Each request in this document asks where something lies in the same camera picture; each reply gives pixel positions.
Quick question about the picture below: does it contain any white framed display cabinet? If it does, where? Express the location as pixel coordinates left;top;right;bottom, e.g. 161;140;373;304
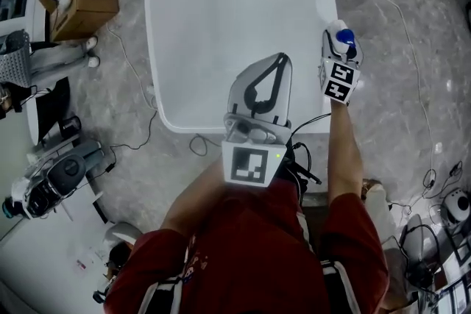
0;0;51;45

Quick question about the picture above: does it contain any person's left forearm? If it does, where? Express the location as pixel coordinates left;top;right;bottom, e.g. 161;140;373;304
160;157;236;236

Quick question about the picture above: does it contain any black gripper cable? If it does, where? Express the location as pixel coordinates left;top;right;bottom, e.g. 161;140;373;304
285;113;333;196

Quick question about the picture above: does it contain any small black bin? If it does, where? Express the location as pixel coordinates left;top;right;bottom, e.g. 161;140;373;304
58;115;82;140

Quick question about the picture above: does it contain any black cable with adapter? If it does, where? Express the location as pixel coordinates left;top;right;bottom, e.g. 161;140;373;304
104;109;160;174

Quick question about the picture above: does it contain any metal wash basin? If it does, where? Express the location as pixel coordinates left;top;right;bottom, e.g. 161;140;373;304
399;213;445;279

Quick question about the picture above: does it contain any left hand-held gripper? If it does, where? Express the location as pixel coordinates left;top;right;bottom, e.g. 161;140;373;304
222;52;294;189

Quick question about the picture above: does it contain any person's black white harness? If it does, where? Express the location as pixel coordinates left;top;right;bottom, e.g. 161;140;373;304
141;260;356;314

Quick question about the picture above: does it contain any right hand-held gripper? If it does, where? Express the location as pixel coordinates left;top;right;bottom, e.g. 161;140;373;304
317;29;365;107

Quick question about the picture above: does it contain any person's red shirt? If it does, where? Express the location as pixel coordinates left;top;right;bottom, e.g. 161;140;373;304
105;176;391;314

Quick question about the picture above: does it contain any white-rimmed black panel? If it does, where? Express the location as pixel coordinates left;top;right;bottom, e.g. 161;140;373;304
25;76;71;146

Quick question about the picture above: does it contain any grey white smart toilet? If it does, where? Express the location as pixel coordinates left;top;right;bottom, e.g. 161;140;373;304
4;141;106;221

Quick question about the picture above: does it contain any white bathtub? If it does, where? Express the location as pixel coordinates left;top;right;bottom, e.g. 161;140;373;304
144;0;339;135

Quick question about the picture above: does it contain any white round stool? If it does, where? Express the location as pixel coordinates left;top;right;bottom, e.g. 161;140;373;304
102;222;143;251

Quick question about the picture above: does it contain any white bottle with blue cap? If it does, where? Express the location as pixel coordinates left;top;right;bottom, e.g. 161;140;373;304
328;18;357;51

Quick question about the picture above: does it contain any person's right forearm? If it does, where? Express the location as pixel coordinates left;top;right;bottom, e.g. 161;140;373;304
325;99;366;205

